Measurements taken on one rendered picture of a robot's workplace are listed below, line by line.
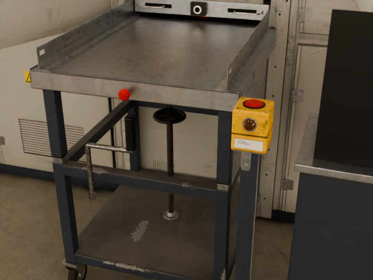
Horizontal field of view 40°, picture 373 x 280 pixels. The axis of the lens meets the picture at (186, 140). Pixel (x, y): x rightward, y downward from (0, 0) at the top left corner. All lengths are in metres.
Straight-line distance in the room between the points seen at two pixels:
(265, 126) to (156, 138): 1.21
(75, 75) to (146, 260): 0.70
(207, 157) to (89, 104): 0.57
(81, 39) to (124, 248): 0.74
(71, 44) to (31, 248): 0.91
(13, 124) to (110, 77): 1.20
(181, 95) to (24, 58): 1.17
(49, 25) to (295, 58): 0.91
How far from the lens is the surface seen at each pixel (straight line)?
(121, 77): 1.45
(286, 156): 2.16
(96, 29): 1.85
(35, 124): 2.52
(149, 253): 1.84
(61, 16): 1.99
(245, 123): 1.09
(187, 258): 1.82
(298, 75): 1.99
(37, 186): 2.62
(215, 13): 2.04
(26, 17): 1.90
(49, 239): 2.25
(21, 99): 2.50
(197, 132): 2.19
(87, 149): 1.54
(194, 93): 1.37
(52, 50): 1.60
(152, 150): 2.30
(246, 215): 1.25
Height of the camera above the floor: 1.33
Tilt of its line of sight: 27 degrees down
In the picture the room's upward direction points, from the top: straight up
